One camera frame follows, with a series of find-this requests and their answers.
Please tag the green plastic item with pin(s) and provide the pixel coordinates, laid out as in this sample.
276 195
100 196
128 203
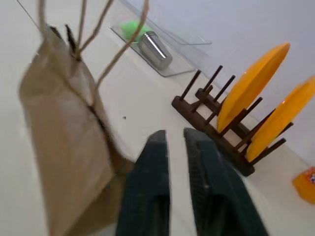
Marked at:
129 29

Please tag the clear acrylic sheet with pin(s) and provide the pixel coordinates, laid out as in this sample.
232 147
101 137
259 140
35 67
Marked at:
172 29

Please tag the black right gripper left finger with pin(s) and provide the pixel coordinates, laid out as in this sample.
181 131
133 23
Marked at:
145 186

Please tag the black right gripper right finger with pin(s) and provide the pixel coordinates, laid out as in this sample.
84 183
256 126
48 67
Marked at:
216 186

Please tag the brown paper bag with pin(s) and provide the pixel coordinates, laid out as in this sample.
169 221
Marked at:
66 137

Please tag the clear acrylic tray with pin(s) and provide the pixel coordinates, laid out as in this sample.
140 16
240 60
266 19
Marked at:
169 66

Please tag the stainless steel cup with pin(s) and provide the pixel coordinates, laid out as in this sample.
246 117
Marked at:
155 50

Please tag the orange plate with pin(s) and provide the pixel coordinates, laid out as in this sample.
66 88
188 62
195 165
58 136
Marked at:
251 88
278 118

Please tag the orange snack packet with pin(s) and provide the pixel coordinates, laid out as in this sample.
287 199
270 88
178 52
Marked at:
305 184

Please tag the dark wooden plate rack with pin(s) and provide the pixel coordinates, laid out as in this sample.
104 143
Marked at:
216 127

